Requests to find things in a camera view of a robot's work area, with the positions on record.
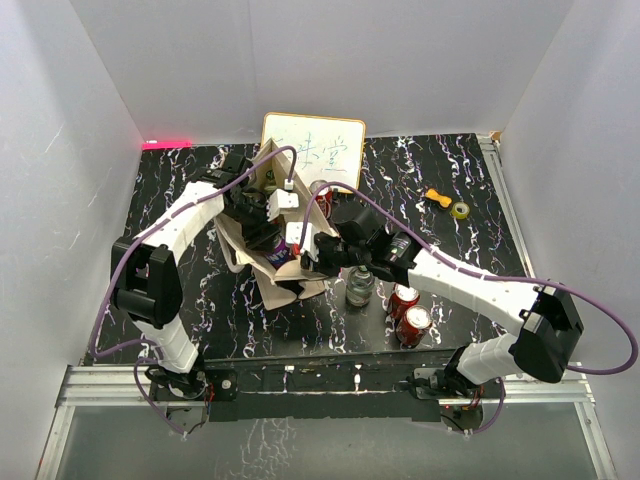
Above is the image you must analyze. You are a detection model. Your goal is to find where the red cola can behind bag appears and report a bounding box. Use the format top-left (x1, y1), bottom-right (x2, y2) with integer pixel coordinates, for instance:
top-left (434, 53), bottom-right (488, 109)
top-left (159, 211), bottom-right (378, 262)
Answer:
top-left (310, 179), bottom-right (333, 219)

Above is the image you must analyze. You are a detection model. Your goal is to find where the red cola can middle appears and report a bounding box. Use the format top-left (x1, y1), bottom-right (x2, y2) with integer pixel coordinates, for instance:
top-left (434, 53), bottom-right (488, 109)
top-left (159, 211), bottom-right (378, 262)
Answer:
top-left (387, 283), bottom-right (420, 321)

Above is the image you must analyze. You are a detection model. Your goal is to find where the aluminium frame rail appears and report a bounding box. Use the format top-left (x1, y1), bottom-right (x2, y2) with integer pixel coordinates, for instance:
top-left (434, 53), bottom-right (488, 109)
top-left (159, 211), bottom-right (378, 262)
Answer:
top-left (34, 130), bottom-right (617, 480)

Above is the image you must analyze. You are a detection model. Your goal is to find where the small whiteboard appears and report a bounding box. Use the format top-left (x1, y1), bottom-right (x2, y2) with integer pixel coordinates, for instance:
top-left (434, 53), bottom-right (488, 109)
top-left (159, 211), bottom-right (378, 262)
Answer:
top-left (262, 112), bottom-right (366, 188)

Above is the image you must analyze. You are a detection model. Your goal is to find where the yellow tape roll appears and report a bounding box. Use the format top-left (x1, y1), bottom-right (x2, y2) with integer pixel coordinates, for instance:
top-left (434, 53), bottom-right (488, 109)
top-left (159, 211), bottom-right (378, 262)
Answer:
top-left (450, 202), bottom-right (471, 220)

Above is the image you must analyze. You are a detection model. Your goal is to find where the cream canvas tote bag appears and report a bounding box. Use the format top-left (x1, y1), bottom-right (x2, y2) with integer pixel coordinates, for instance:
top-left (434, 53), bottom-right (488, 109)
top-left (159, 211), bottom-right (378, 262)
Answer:
top-left (214, 140), bottom-right (334, 310)

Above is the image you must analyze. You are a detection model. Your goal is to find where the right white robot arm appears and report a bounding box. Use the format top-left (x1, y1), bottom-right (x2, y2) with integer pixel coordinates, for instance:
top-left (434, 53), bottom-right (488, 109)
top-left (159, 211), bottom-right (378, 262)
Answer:
top-left (300, 201), bottom-right (584, 397)

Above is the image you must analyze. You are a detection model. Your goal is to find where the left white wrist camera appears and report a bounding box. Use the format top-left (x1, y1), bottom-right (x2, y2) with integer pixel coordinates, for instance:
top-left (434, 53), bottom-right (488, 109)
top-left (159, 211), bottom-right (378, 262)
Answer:
top-left (266, 180), bottom-right (299, 222)

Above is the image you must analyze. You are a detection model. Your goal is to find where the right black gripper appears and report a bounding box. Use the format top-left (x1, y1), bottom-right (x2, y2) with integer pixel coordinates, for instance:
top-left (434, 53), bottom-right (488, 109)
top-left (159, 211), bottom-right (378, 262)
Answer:
top-left (301, 231), bottom-right (370, 277)

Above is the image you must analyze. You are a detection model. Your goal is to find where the red cola can front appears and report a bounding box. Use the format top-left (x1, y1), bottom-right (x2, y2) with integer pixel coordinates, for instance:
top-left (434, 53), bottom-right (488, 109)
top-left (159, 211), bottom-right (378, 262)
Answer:
top-left (395, 305), bottom-right (432, 348)

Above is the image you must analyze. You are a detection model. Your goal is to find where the clear glass bottle on table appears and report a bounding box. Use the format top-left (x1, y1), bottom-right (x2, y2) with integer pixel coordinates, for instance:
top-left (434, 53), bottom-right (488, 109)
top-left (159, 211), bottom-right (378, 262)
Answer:
top-left (346, 265), bottom-right (375, 307)

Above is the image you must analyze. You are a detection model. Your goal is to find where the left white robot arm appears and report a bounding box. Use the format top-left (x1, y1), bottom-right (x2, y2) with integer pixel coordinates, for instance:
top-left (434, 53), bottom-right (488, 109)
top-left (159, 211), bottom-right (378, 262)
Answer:
top-left (109, 154), bottom-right (277, 399)

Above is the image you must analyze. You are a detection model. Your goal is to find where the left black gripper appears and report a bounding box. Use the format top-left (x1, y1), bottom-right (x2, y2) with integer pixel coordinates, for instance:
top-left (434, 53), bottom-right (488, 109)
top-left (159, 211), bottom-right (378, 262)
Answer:
top-left (223, 195), bottom-right (282, 253)

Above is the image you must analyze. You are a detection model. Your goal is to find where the yellow bone-shaped toy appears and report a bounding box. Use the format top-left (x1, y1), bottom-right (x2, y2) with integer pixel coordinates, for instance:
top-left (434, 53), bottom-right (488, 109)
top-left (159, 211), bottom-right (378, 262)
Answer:
top-left (425, 188), bottom-right (452, 208)

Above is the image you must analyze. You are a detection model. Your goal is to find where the clear glass bottle green cap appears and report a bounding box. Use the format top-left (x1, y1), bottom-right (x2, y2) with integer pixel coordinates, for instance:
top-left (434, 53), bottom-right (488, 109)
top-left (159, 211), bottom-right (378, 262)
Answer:
top-left (264, 170), bottom-right (278, 196)

